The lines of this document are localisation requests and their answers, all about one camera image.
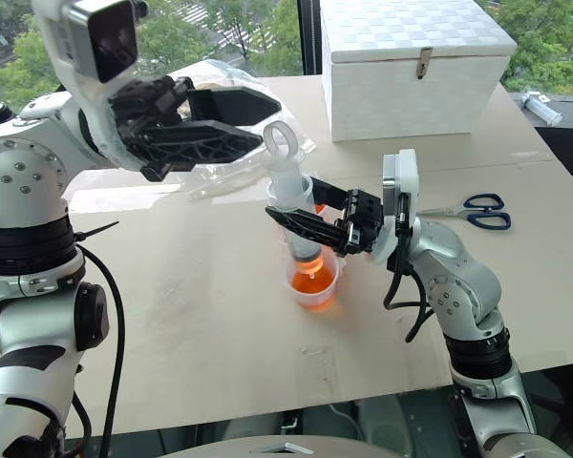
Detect grey rounded robot torso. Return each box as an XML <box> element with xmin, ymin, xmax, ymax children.
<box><xmin>158</xmin><ymin>432</ymin><xmax>573</xmax><ymax>458</ymax></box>

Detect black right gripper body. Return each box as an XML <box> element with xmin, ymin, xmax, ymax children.
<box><xmin>332</xmin><ymin>188</ymin><xmax>386</xmax><ymax>256</ymax></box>

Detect clear cup with red liquid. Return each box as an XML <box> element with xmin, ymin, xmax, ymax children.
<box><xmin>281</xmin><ymin>250</ymin><xmax>341</xmax><ymax>312</ymax></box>

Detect black cable tie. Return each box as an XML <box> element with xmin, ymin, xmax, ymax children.
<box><xmin>73</xmin><ymin>219</ymin><xmax>121</xmax><ymax>243</ymax></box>

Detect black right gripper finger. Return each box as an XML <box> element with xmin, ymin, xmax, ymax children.
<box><xmin>308</xmin><ymin>176</ymin><xmax>352</xmax><ymax>212</ymax></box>
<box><xmin>265</xmin><ymin>205</ymin><xmax>350</xmax><ymax>253</ymax></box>

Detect clear plastic bag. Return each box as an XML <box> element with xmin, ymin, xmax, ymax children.
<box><xmin>170</xmin><ymin>59</ymin><xmax>317</xmax><ymax>202</ymax></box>

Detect blue handled scissors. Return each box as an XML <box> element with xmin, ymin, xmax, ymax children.
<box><xmin>417</xmin><ymin>192</ymin><xmax>513</xmax><ymax>233</ymax></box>

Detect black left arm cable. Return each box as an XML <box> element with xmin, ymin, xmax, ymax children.
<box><xmin>74</xmin><ymin>242</ymin><xmax>127</xmax><ymax>458</ymax></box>

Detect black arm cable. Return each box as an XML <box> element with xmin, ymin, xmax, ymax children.
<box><xmin>74</xmin><ymin>242</ymin><xmax>127</xmax><ymax>458</ymax></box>
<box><xmin>382</xmin><ymin>194</ymin><xmax>435</xmax><ymax>344</ymax></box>

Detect dark side table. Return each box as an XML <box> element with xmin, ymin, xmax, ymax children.
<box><xmin>507</xmin><ymin>92</ymin><xmax>573</xmax><ymax>198</ymax></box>

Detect dark window frame post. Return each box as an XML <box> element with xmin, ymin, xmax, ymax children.
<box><xmin>297</xmin><ymin>0</ymin><xmax>324</xmax><ymax>77</ymax></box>

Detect white woven box with latch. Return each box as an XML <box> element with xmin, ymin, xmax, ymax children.
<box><xmin>320</xmin><ymin>0</ymin><xmax>519</xmax><ymax>144</ymax></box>

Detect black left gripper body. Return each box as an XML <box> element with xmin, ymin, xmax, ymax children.
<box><xmin>107</xmin><ymin>74</ymin><xmax>197</xmax><ymax>183</ymax></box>

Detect large clear plastic syringe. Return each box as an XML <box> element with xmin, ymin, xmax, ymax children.
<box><xmin>262</xmin><ymin>120</ymin><xmax>327</xmax><ymax>281</ymax></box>

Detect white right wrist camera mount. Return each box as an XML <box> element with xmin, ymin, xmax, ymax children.
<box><xmin>370</xmin><ymin>148</ymin><xmax>421</xmax><ymax>265</ymax></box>

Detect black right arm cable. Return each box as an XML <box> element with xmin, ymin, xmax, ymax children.
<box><xmin>382</xmin><ymin>194</ymin><xmax>435</xmax><ymax>344</ymax></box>

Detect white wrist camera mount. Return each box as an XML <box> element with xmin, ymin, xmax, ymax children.
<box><xmin>370</xmin><ymin>148</ymin><xmax>421</xmax><ymax>265</ymax></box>
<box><xmin>31</xmin><ymin>0</ymin><xmax>149</xmax><ymax>173</ymax></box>

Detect small clear syringe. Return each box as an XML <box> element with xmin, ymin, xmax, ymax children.
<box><xmin>520</xmin><ymin>91</ymin><xmax>564</xmax><ymax>128</ymax></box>

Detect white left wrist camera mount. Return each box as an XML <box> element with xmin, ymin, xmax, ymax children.
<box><xmin>31</xmin><ymin>0</ymin><xmax>149</xmax><ymax>173</ymax></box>

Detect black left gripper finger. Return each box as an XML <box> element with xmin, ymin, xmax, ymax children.
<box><xmin>122</xmin><ymin>118</ymin><xmax>265</xmax><ymax>174</ymax></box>
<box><xmin>186</xmin><ymin>86</ymin><xmax>284</xmax><ymax>127</ymax></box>

